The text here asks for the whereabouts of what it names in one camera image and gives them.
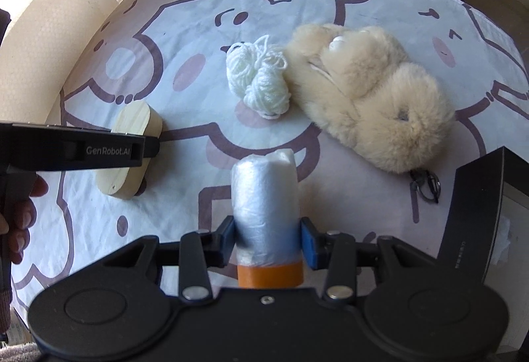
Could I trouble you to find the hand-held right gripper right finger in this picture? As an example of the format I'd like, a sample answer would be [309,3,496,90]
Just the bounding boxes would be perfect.
[301,217,439,299]

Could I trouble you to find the person's left hand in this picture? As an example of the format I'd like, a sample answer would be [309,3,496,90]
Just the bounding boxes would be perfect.
[0,175,49,264]

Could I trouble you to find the plastic film roll orange end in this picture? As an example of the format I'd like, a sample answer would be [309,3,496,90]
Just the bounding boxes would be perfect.
[231,148,305,289]

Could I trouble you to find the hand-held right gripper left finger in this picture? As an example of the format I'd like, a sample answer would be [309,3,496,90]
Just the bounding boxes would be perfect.
[124,216,237,300]

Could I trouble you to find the beige plush toy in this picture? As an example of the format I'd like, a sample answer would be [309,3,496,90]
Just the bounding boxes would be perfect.
[285,23,455,205]

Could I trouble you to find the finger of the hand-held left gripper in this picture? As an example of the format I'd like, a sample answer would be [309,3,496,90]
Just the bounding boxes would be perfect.
[142,136,161,160]

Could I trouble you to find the oval wooden block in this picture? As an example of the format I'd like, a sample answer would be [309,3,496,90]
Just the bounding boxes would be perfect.
[96,100,163,200]

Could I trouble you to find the white yarn bundle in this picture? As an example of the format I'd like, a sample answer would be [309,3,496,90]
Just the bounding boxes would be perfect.
[226,35,292,119]

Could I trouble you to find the black cardboard box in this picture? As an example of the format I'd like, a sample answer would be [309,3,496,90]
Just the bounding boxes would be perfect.
[438,146,529,284]

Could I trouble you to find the bear printed blanket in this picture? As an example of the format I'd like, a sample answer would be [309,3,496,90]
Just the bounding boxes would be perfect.
[8,0,529,305]

